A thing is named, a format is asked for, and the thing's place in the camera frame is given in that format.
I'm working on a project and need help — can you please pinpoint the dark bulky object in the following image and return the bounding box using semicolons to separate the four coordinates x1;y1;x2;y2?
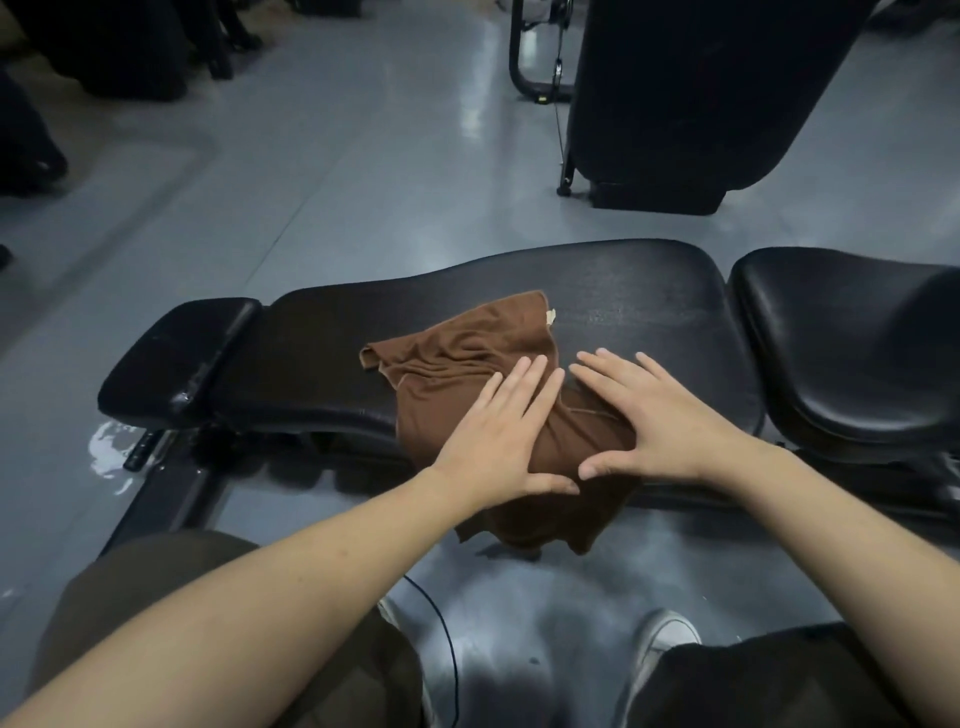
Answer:
13;0;192;103

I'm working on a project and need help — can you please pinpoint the large black upholstered machine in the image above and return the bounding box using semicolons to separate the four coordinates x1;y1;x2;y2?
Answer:
566;0;880;217

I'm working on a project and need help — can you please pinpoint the black metal tube frame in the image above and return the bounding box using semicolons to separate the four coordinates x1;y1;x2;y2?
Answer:
508;0;576;105

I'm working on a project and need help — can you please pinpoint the white shoe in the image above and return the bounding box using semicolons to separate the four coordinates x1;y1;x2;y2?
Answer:
613;609;703;725
377;596;440;728

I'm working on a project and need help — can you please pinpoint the black bench seat pad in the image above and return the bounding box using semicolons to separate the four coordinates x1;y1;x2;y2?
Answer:
727;246;960;456

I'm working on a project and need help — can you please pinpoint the black floor cable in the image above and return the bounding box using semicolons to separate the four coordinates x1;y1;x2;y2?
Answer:
403;573;461;728

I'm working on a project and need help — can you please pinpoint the long black bench pad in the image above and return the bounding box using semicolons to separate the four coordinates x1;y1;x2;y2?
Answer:
213;238;745;453

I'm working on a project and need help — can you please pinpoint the person's left forearm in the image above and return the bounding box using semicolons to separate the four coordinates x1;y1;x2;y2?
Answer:
0;466;490;728

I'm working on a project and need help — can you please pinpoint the dark rounded object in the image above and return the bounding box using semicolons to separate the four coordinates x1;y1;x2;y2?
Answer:
0;69;70;198

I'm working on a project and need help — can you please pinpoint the person's right hand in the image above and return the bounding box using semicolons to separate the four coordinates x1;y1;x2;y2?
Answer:
570;348;759;485

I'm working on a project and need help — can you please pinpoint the dark trouser leg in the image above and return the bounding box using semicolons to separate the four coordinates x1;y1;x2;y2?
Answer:
628;621;920;728

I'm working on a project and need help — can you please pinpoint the thin black machine cable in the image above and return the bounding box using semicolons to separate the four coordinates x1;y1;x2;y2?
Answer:
552;52;577;198

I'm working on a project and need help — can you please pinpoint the olive trouser leg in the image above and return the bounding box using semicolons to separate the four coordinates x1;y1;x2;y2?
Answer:
28;528;425;728

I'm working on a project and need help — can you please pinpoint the person's left hand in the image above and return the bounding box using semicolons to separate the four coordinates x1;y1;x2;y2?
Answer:
431;356;581;519

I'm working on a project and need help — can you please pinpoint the brown cloth garment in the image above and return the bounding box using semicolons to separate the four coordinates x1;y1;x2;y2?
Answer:
358;291;640;557

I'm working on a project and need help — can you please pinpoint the small black headrest pad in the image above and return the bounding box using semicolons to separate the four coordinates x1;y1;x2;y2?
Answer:
97;297;264;431

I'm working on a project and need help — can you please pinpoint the person's right forearm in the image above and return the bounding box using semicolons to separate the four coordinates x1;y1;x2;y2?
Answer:
701;438;960;728

